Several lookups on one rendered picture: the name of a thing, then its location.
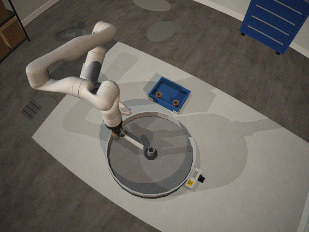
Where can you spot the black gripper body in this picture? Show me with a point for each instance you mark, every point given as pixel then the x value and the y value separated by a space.
pixel 117 128

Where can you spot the blue crate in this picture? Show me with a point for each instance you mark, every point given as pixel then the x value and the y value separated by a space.
pixel 170 92

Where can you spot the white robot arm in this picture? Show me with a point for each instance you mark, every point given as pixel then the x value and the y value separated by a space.
pixel 107 97

